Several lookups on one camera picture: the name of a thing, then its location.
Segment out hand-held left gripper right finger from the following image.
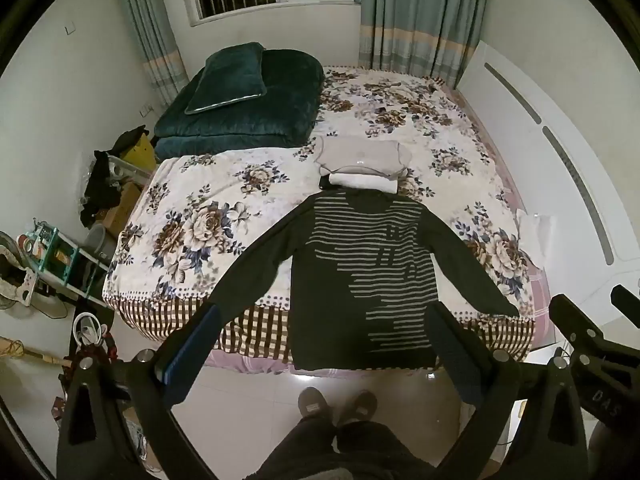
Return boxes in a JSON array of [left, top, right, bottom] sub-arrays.
[[427, 302, 588, 480]]

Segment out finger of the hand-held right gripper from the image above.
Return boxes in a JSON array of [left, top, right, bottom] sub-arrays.
[[549, 294, 608, 361], [611, 285, 640, 323]]

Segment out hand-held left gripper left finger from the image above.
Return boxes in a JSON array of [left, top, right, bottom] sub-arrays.
[[56, 302, 223, 480]]

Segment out dark striped sweater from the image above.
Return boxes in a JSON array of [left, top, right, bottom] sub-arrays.
[[207, 189, 521, 372]]

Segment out white cloth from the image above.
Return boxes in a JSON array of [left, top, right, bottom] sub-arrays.
[[515, 209, 557, 266]]

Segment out person's right shoe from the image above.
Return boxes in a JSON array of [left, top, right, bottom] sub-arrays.
[[344, 390, 379, 423]]

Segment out person's shoe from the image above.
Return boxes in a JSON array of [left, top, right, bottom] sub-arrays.
[[344, 390, 379, 423], [297, 386, 331, 423]]

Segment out person's left shoe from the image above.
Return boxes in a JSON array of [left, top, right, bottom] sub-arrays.
[[297, 386, 331, 423]]

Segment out person's dark pants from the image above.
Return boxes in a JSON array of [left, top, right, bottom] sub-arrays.
[[255, 412, 471, 480]]

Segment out grey bucket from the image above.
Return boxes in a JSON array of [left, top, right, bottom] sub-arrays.
[[85, 223, 118, 263]]

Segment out floral bed sheet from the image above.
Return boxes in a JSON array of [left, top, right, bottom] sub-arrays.
[[102, 64, 551, 373]]

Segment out wooden broom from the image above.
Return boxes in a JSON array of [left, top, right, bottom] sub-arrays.
[[0, 337, 76, 368]]

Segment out cardboard box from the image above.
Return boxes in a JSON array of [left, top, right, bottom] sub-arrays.
[[102, 182, 143, 238]]

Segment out teal shelf rack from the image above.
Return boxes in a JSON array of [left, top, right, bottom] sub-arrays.
[[17, 220, 108, 306]]

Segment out standing fan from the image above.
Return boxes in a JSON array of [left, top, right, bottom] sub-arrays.
[[0, 232, 68, 321]]

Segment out black hanging clothing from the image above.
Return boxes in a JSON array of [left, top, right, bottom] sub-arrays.
[[79, 150, 126, 228]]

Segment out folded white garment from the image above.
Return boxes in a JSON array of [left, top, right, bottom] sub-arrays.
[[327, 172, 399, 194]]

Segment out yellow box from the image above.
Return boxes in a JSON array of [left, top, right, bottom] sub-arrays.
[[122, 132, 158, 172]]

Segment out folded beige garment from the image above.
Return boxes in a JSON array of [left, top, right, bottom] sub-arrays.
[[314, 135, 412, 181]]

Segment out white headboard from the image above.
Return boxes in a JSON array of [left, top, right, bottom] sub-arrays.
[[457, 40, 640, 311]]

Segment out dark green quilt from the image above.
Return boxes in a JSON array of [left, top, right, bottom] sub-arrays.
[[152, 49, 326, 163]]

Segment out dark green pillow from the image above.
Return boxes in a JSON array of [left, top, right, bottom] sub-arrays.
[[184, 42, 268, 116]]

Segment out grey-blue curtain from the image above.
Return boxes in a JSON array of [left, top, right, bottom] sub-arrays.
[[112, 0, 190, 108], [357, 0, 493, 88]]

